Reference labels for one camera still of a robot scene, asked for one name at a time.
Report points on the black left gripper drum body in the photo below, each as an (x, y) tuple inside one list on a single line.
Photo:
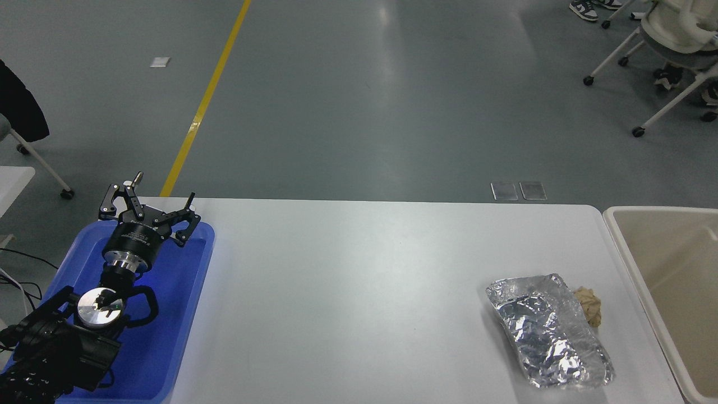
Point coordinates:
[(134, 238)]

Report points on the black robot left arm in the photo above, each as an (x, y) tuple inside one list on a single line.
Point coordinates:
[(56, 348)]

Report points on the blue plastic tray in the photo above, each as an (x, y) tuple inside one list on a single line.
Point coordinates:
[(168, 314)]

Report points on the grey chair with castors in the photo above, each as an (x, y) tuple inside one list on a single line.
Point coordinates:
[(45, 165)]

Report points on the small white table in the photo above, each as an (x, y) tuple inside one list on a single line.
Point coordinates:
[(14, 185)]

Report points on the clear floor plate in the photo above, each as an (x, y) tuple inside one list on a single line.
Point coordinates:
[(504, 191), (533, 190)]

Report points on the crumpled silver foil tray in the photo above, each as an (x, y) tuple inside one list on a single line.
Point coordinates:
[(548, 331)]

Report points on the crumpled tan paper ball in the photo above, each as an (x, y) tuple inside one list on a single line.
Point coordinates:
[(590, 307)]

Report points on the white chair base leg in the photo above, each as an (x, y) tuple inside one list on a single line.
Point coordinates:
[(617, 14)]

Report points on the large pale bin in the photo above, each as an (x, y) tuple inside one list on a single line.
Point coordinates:
[(673, 269)]

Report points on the white office chair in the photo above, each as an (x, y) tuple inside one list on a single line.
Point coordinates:
[(673, 33)]

